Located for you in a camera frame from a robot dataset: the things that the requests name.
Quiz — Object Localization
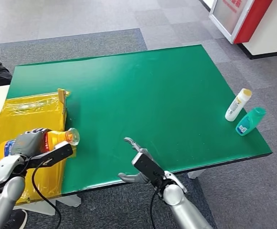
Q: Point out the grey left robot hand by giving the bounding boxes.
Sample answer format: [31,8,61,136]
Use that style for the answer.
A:
[11,127,51,158]

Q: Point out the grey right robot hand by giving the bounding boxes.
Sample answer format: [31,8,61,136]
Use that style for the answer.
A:
[117,136,154,185]

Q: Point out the orange bottle with clear cap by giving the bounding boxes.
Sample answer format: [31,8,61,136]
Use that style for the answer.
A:
[0,127,80,159]

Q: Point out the white bottle with yellow cap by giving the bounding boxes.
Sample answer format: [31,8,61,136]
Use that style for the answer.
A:
[225,88,253,122]

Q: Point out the teal bottle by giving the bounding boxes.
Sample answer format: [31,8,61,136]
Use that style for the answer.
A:
[235,107,267,137]

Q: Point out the yellow taped cardboard box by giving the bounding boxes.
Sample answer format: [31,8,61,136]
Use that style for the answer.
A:
[0,88,77,205]

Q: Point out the white table leg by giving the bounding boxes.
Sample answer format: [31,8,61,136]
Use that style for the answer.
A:
[56,194,82,208]
[187,169,207,180]

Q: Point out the black shoe with white sole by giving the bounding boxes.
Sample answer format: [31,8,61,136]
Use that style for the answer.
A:
[2,208,28,229]

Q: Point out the green table mat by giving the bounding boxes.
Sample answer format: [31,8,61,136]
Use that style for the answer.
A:
[7,44,273,194]

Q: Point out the red and white display stand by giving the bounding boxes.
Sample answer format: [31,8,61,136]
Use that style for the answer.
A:
[208,0,274,45]

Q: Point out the white counter with black base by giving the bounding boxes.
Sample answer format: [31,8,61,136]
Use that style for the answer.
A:
[238,0,277,60]

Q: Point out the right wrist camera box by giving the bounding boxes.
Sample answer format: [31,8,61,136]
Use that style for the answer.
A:
[131,152,166,187]

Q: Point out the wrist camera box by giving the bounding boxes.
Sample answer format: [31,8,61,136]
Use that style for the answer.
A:
[25,141,73,170]
[131,152,166,187]

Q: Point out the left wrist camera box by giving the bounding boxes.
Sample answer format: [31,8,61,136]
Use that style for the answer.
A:
[25,141,73,170]

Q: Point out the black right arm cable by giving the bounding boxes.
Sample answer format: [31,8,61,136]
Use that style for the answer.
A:
[149,187,160,229]

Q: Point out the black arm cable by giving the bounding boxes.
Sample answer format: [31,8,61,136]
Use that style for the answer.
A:
[31,159,62,229]
[149,187,160,229]

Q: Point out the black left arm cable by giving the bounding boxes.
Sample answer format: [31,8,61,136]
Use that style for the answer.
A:
[31,159,62,229]

